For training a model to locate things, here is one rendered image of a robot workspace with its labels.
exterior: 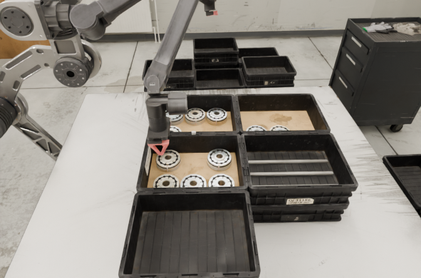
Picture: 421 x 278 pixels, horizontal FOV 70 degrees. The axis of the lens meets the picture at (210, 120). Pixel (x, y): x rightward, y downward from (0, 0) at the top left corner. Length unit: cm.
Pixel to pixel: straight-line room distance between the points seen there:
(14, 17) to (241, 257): 102
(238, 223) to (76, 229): 65
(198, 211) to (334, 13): 392
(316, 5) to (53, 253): 408
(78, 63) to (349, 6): 395
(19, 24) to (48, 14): 10
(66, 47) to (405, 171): 213
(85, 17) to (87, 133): 89
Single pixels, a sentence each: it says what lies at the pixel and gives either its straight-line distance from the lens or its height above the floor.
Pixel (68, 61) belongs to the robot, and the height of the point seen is 119.
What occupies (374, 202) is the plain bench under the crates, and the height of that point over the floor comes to 70.
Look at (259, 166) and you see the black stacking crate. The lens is 132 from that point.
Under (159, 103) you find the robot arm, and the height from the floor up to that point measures 126.
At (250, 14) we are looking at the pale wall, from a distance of 435.
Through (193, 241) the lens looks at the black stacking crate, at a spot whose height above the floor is 83.
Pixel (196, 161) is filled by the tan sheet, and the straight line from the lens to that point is 132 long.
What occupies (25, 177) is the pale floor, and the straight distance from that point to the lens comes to 273.
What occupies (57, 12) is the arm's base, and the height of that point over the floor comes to 147.
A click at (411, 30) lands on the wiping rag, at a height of 88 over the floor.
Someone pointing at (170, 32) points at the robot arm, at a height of 142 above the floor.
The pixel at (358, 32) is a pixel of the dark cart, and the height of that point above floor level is 87.
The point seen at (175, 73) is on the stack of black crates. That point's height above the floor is 49.
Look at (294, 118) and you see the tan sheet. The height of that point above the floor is 83.
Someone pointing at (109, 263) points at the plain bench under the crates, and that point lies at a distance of 127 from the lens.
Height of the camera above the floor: 180
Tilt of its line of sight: 39 degrees down
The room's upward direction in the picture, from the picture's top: straight up
